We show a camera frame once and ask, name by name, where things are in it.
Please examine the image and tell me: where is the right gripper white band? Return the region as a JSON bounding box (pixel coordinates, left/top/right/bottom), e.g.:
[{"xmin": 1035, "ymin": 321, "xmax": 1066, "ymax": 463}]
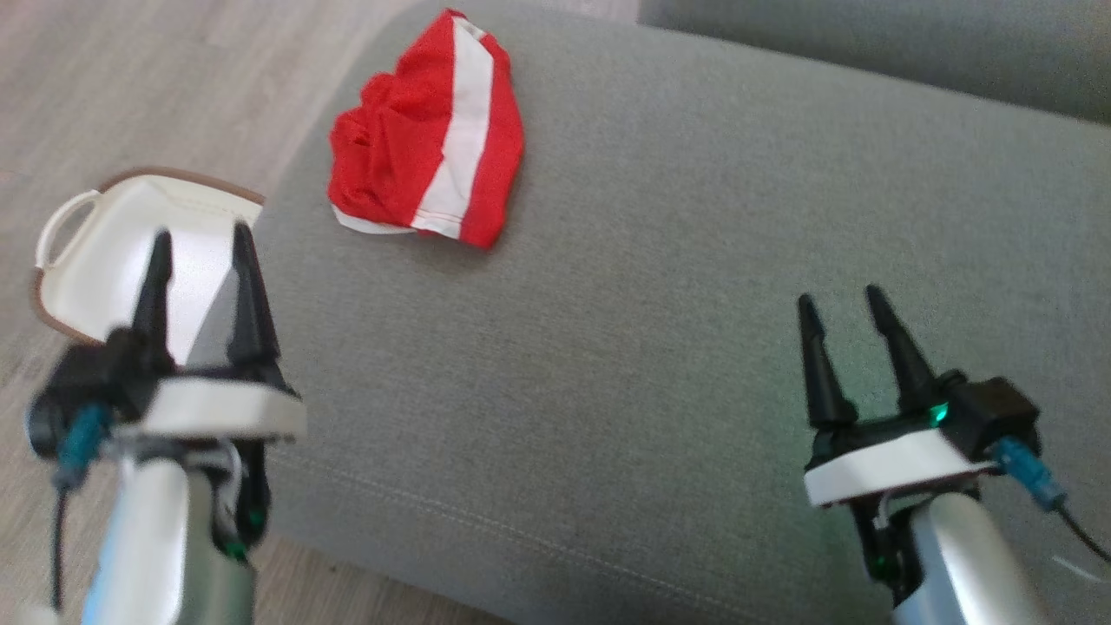
[{"xmin": 797, "ymin": 285, "xmax": 999, "ymax": 510}]

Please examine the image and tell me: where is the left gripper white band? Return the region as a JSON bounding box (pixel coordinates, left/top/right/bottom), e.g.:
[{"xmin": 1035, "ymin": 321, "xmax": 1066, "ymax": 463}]
[{"xmin": 104, "ymin": 222, "xmax": 306, "ymax": 445}]

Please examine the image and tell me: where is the red shorts white stripe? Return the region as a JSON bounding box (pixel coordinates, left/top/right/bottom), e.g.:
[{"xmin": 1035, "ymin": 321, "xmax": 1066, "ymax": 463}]
[{"xmin": 327, "ymin": 9, "xmax": 526, "ymax": 251}]

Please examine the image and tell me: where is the white laundry basket brown rim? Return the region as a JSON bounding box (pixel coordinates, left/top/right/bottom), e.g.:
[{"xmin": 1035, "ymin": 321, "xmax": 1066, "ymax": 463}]
[{"xmin": 32, "ymin": 167, "xmax": 266, "ymax": 367}]

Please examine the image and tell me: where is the grey sofa seat cushion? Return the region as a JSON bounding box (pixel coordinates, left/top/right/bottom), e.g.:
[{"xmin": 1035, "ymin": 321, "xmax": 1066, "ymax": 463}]
[{"xmin": 638, "ymin": 0, "xmax": 1111, "ymax": 124}]

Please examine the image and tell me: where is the left camera cable teal plug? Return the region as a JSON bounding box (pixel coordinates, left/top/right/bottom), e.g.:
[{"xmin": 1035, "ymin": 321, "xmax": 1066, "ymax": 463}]
[{"xmin": 48, "ymin": 404, "xmax": 115, "ymax": 614}]

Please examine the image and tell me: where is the camera cable teal plug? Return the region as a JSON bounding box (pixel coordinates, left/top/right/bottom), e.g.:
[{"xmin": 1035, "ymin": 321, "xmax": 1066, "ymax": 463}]
[
  {"xmin": 989, "ymin": 437, "xmax": 1111, "ymax": 565},
  {"xmin": 48, "ymin": 404, "xmax": 115, "ymax": 614}
]

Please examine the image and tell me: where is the right camera cable teal plug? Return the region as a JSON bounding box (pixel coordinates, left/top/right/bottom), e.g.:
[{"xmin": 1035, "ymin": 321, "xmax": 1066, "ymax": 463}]
[{"xmin": 989, "ymin": 437, "xmax": 1111, "ymax": 565}]

